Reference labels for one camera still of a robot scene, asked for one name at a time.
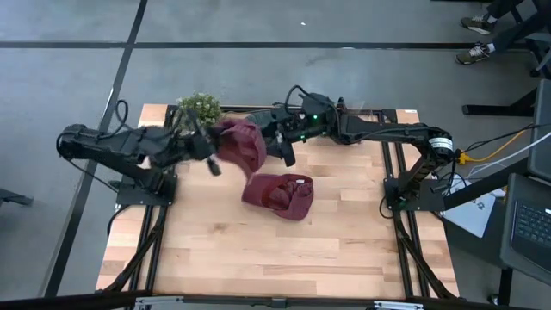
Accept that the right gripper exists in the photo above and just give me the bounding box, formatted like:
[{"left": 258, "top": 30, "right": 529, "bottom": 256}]
[{"left": 263, "top": 109, "right": 309, "bottom": 156}]

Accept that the maroon baseball cap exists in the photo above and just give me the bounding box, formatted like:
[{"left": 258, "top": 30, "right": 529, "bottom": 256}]
[
  {"left": 240, "top": 172, "right": 315, "bottom": 222},
  {"left": 214, "top": 118, "right": 268, "bottom": 180}
]

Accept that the green potted plant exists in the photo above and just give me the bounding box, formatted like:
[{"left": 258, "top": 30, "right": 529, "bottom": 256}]
[{"left": 176, "top": 91, "right": 224, "bottom": 133}]

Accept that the black floor stand foot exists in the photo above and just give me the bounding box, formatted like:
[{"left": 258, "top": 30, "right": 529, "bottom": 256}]
[{"left": 0, "top": 188, "right": 34, "bottom": 208}]

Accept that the white flat box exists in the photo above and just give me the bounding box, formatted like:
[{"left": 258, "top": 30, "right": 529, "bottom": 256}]
[{"left": 443, "top": 174, "right": 497, "bottom": 239}]

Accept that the black diagonal support bar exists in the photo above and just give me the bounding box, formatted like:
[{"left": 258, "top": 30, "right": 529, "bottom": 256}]
[{"left": 443, "top": 158, "right": 530, "bottom": 211}]

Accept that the black desk foot bar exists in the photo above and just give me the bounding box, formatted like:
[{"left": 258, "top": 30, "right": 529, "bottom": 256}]
[{"left": 462, "top": 88, "right": 539, "bottom": 117}]

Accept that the person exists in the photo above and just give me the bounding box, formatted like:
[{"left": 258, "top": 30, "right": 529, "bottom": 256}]
[{"left": 455, "top": 0, "right": 551, "bottom": 65}]

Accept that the grey open laptop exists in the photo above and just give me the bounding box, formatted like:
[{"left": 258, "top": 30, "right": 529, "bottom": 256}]
[{"left": 501, "top": 171, "right": 551, "bottom": 285}]

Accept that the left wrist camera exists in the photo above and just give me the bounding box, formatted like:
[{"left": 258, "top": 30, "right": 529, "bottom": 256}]
[{"left": 205, "top": 155, "right": 223, "bottom": 177}]

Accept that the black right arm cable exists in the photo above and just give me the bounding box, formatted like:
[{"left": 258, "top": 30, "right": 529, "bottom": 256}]
[{"left": 271, "top": 84, "right": 341, "bottom": 114}]

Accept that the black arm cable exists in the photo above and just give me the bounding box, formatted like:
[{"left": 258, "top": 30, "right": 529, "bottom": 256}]
[
  {"left": 97, "top": 98, "right": 130, "bottom": 141},
  {"left": 271, "top": 84, "right": 341, "bottom": 114}
]

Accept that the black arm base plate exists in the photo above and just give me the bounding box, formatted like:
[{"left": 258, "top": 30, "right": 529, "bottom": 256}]
[
  {"left": 115, "top": 171, "right": 178, "bottom": 207},
  {"left": 384, "top": 177, "right": 447, "bottom": 212}
]

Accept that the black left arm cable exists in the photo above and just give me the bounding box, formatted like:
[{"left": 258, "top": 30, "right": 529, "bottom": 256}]
[{"left": 97, "top": 98, "right": 130, "bottom": 141}]

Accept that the black aluminium table frame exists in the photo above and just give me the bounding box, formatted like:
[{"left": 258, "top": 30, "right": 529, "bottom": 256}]
[{"left": 0, "top": 102, "right": 551, "bottom": 310}]

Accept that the yellow power cable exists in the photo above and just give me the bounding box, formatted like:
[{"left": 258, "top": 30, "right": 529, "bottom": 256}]
[{"left": 458, "top": 128, "right": 529, "bottom": 165}]

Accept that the white cable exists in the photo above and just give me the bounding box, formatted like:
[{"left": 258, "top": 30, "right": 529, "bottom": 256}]
[{"left": 467, "top": 131, "right": 551, "bottom": 173}]

